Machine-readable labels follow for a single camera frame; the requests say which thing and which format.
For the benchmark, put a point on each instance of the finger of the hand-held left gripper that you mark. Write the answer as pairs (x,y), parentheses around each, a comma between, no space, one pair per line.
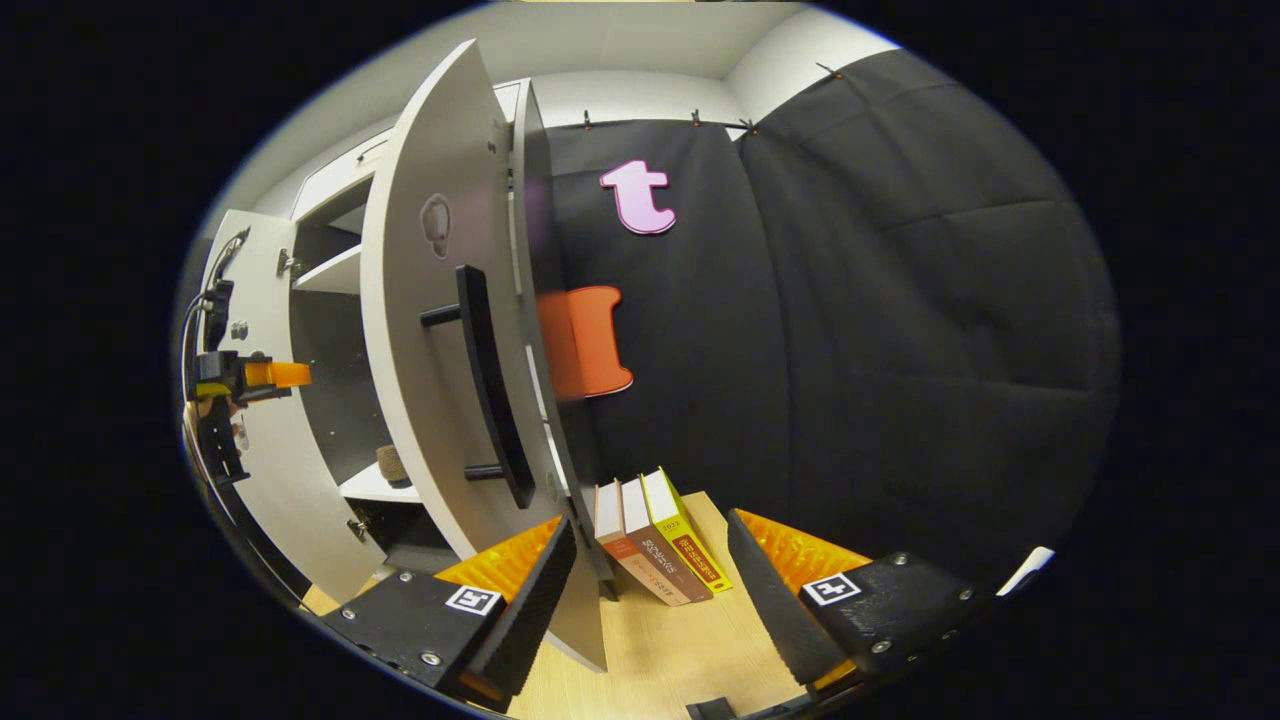
(280,374)

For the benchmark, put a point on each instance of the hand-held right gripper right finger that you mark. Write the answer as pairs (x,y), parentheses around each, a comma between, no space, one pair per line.
(770,610)

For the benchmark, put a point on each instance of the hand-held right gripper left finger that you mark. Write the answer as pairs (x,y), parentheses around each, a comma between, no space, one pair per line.
(530,610)

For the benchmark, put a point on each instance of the white shoe cabinet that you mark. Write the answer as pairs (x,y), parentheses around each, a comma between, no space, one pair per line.
(325,390)

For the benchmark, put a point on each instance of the white cabinet door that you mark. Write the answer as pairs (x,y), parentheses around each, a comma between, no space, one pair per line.
(280,470)
(420,400)

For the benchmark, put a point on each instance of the brown fuzzy shoe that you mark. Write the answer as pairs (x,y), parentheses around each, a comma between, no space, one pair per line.
(392,466)

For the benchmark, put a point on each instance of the metal door hinge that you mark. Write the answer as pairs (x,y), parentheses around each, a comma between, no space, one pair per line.
(356,529)
(290,264)

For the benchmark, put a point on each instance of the grey and brown book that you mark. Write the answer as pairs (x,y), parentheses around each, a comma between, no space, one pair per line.
(665,550)

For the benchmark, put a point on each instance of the black backdrop cloth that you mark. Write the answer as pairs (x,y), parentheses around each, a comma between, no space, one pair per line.
(850,350)

